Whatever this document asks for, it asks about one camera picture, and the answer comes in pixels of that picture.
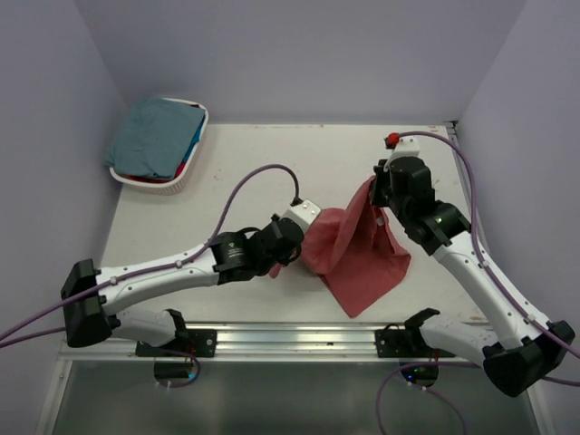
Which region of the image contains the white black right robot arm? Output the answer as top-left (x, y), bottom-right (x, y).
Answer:
top-left (370, 157), bottom-right (575, 397)

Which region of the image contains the salmon pink t shirt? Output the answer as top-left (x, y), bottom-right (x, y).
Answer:
top-left (299, 177), bottom-right (411, 318)

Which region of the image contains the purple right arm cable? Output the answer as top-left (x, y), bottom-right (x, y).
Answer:
top-left (401, 130), bottom-right (580, 387)

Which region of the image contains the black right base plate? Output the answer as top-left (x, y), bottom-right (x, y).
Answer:
top-left (374, 327), bottom-right (454, 359)

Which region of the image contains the red t shirt in basket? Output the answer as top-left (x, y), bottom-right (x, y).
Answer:
top-left (121, 173), bottom-right (177, 184)

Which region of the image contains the blue t shirt in basket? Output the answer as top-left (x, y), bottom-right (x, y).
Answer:
top-left (174, 119), bottom-right (205, 177)

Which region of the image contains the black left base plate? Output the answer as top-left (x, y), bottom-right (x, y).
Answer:
top-left (135, 329), bottom-right (218, 358)

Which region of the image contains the teal t shirt in basket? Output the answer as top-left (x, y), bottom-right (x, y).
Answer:
top-left (105, 98), bottom-right (206, 177)

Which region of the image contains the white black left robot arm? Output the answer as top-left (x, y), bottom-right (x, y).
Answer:
top-left (61, 213), bottom-right (312, 356)

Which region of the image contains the aluminium mounting rail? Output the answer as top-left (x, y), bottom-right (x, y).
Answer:
top-left (57, 322), bottom-right (490, 362)

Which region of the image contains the purple right floor cable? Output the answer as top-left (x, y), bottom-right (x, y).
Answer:
top-left (374, 361), bottom-right (481, 435)

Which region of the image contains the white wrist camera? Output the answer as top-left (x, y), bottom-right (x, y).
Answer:
top-left (282, 199), bottom-right (322, 234)
top-left (384, 132), bottom-right (421, 160)

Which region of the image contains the white perforated laundry basket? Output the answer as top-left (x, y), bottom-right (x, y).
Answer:
top-left (105, 97), bottom-right (209, 196)

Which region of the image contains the purple left floor cable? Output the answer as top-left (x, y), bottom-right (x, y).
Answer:
top-left (153, 351), bottom-right (203, 389)

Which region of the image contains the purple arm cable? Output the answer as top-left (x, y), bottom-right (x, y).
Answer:
top-left (401, 130), bottom-right (580, 387)
top-left (0, 164), bottom-right (305, 350)

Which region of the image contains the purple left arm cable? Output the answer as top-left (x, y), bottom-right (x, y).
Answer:
top-left (0, 164), bottom-right (305, 350)

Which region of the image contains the purple floor cable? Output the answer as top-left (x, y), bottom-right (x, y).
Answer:
top-left (374, 361), bottom-right (481, 435)
top-left (153, 351), bottom-right (203, 389)

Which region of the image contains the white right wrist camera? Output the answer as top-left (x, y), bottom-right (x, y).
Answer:
top-left (384, 132), bottom-right (421, 160)

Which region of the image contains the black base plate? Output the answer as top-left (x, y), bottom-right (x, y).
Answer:
top-left (374, 327), bottom-right (454, 359)
top-left (135, 329), bottom-right (218, 358)

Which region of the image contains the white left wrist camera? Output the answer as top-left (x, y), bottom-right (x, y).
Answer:
top-left (282, 199), bottom-right (322, 234)

